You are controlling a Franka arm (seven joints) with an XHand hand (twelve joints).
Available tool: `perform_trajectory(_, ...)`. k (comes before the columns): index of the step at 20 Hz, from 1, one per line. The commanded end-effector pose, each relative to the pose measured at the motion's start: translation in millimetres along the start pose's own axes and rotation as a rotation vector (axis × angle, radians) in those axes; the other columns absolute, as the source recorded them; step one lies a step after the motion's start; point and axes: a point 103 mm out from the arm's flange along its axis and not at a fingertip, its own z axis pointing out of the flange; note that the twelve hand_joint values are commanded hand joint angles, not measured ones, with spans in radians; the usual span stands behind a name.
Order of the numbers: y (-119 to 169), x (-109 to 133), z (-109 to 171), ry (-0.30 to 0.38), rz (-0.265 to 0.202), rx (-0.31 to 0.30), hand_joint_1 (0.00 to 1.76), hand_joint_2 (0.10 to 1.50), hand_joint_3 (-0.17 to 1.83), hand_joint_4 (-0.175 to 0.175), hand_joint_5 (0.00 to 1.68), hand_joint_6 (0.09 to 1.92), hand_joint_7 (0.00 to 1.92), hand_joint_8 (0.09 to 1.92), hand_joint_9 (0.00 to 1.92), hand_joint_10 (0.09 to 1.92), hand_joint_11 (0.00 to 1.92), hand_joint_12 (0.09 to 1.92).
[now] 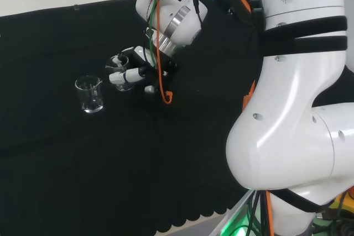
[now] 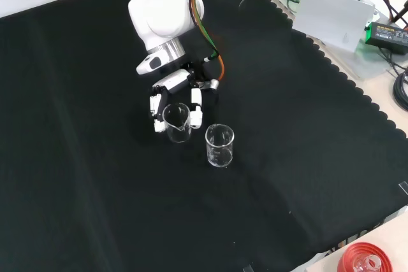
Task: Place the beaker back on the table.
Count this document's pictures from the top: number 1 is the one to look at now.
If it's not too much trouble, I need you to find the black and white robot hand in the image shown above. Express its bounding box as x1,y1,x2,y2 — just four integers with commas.
108,45,179,96

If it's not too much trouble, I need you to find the clear glass beaker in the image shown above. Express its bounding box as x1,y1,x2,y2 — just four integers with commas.
74,75,105,114
105,55,134,92

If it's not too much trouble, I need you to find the black table cloth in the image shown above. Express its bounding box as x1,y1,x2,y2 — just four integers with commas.
0,0,265,235

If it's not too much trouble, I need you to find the yellow stop button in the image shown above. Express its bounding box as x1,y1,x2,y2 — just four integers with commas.
329,185,354,220

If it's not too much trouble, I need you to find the orange cable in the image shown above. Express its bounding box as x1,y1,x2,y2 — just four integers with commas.
155,0,276,236

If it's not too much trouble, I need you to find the green cable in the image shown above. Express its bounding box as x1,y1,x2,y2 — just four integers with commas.
145,0,194,67

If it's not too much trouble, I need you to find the metal bench frame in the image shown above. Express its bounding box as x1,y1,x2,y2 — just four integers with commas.
212,188,268,236

